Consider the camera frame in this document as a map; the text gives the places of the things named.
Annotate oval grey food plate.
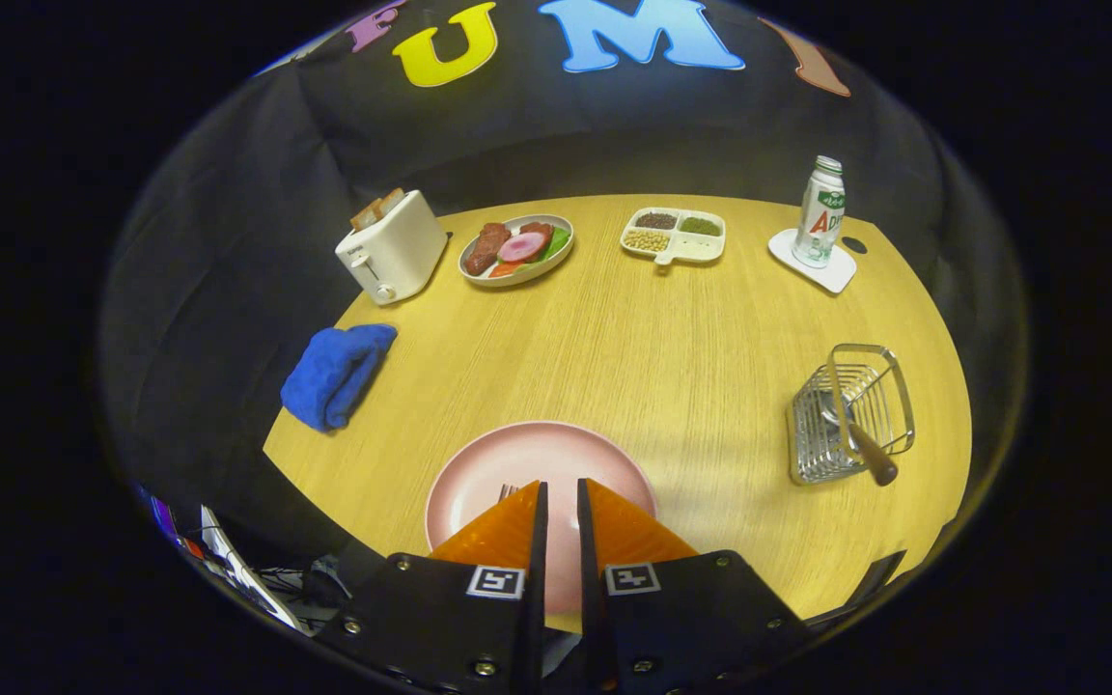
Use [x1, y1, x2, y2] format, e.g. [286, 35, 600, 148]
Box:
[459, 213, 576, 288]

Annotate metal wire basket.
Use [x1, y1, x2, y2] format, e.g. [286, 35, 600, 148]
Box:
[788, 344, 916, 486]

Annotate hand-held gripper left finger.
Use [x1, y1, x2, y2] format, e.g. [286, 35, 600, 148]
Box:
[315, 480, 549, 695]

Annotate white bottle green label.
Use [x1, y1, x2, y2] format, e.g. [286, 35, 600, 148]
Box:
[792, 155, 847, 268]

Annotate tangle of black cables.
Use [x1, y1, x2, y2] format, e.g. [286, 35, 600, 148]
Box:
[257, 555, 354, 619]

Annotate toast slices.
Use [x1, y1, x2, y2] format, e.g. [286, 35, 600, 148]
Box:
[350, 187, 406, 232]

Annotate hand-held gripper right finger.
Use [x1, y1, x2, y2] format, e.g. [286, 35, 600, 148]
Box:
[575, 478, 813, 695]

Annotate pink ham slice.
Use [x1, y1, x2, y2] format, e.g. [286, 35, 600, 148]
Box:
[497, 231, 549, 264]

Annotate white divided bean dish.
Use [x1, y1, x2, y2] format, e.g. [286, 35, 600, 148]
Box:
[620, 207, 727, 268]

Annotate blue folded towel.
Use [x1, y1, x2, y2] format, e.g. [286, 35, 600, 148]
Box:
[280, 323, 399, 432]

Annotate brown meat piece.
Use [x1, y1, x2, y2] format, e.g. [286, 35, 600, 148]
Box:
[464, 222, 513, 276]

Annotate metal spoon wooden handle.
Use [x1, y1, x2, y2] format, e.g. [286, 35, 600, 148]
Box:
[819, 391, 901, 487]

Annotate black backdrop cloth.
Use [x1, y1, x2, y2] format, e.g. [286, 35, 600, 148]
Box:
[97, 0, 1030, 580]

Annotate white toaster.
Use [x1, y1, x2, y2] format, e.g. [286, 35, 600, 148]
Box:
[335, 189, 450, 307]

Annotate white flat panel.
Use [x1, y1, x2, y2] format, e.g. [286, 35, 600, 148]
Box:
[199, 504, 311, 636]

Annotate pink round plate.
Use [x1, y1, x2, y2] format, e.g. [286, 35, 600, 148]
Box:
[424, 421, 658, 619]

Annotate white square coaster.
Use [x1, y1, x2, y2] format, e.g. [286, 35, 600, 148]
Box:
[768, 228, 857, 294]

